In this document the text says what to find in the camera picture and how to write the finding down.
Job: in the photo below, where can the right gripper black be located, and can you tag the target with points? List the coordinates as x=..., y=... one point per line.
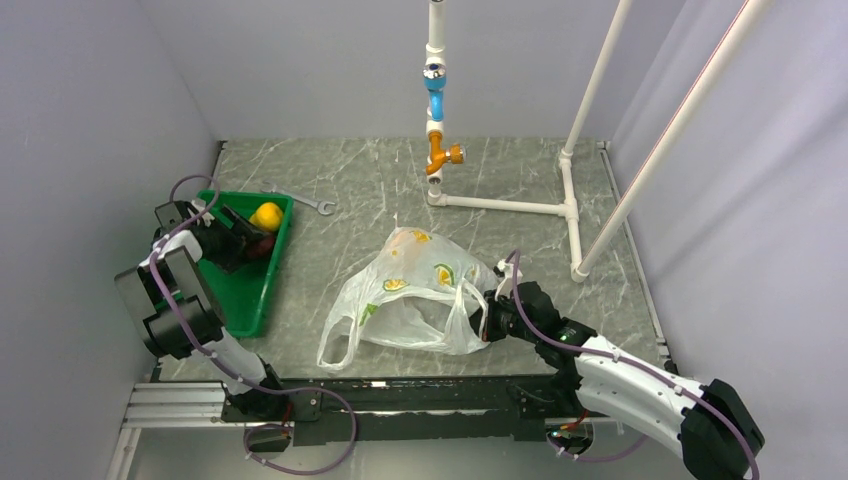
x=483, y=319

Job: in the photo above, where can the green plastic tray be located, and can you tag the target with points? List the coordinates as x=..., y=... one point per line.
x=247, y=295

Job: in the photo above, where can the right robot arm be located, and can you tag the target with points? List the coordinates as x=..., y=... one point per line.
x=707, y=426

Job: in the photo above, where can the white diagonal pole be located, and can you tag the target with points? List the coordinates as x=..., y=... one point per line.
x=744, y=20

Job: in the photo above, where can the orange pipe valve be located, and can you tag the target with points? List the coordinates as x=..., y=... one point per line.
x=439, y=156

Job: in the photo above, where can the silver wrench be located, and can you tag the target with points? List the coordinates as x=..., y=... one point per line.
x=322, y=207

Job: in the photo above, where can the white plastic bag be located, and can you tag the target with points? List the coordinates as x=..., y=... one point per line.
x=418, y=293

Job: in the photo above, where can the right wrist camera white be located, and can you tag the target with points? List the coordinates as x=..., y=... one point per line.
x=507, y=269

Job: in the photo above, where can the dark red fake fruit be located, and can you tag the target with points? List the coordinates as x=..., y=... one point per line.
x=260, y=247

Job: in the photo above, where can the yellow fake lemon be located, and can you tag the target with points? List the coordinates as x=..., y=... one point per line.
x=268, y=217

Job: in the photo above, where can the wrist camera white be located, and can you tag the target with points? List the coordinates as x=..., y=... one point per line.
x=507, y=269
x=198, y=208

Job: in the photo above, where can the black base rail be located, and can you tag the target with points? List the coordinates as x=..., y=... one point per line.
x=519, y=407

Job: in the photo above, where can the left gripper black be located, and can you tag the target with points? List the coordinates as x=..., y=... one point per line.
x=239, y=236

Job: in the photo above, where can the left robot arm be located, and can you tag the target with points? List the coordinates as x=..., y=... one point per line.
x=176, y=312

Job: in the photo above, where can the blue pipe valve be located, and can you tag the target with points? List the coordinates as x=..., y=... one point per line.
x=435, y=78

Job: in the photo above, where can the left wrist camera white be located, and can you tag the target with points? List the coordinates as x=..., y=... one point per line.
x=198, y=208

